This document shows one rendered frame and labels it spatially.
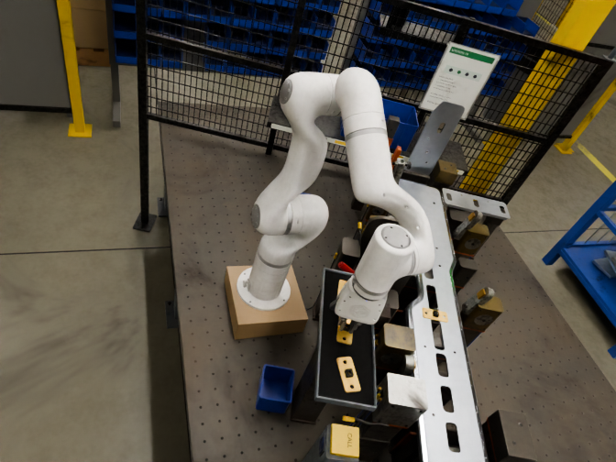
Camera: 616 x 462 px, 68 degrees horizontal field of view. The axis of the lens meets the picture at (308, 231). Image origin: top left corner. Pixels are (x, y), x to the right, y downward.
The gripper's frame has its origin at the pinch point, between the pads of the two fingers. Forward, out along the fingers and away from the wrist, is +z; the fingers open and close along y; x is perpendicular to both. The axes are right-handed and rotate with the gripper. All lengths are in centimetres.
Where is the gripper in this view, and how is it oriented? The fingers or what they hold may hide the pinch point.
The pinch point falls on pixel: (348, 323)
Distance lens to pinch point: 114.7
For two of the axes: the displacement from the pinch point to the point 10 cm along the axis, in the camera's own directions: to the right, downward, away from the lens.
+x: 1.5, -6.9, 7.1
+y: 9.6, 2.7, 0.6
